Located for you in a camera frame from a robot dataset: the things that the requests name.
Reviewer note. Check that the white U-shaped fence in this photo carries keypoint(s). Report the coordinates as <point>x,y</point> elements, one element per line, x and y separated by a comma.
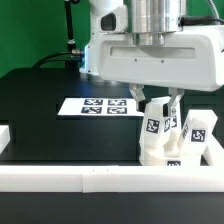
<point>88,179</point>

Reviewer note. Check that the white round stool seat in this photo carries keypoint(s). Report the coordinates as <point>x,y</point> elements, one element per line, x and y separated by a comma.
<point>158,157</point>

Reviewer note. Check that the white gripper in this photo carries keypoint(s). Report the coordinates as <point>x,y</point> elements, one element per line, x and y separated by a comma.
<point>191,59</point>

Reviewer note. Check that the black vertical pole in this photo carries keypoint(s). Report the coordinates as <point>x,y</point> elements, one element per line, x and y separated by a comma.
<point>71,44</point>

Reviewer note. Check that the white fiducial marker sheet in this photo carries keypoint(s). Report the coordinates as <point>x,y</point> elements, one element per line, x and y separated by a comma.
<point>99,107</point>

